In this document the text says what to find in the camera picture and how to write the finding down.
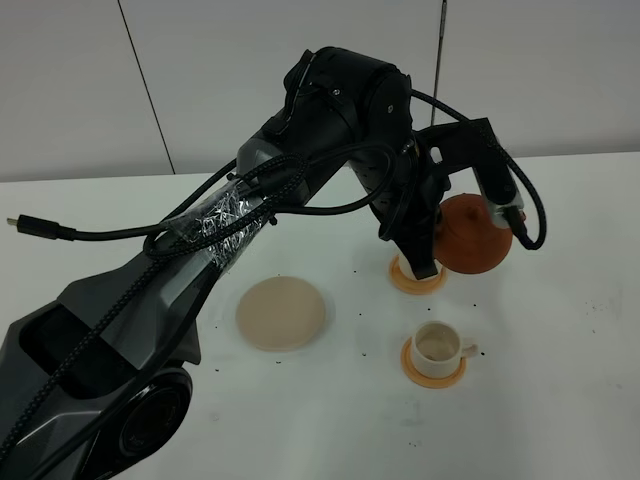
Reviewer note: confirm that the white teacup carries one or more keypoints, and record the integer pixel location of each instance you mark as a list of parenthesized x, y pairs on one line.
[(405, 267), (437, 350)]

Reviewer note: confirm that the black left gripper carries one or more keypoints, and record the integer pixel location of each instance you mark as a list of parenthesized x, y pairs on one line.
[(440, 151)]

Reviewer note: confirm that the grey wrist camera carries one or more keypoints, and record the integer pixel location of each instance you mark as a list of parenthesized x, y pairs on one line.
[(498, 188)]

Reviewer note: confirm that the orange far coaster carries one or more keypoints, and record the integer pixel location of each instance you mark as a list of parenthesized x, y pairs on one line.
[(425, 286)]

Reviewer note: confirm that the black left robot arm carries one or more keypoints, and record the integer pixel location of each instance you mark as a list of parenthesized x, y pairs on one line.
[(95, 381)]

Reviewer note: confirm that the beige teapot saucer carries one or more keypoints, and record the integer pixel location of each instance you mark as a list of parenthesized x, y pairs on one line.
[(280, 314)]

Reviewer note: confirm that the white far teacup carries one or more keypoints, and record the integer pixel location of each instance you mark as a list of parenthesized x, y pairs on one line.
[(405, 267)]

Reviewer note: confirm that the white near teacup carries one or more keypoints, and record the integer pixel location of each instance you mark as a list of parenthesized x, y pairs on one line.
[(437, 350)]

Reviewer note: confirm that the brown clay teapot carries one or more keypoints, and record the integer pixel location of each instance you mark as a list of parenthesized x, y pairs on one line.
[(466, 239)]

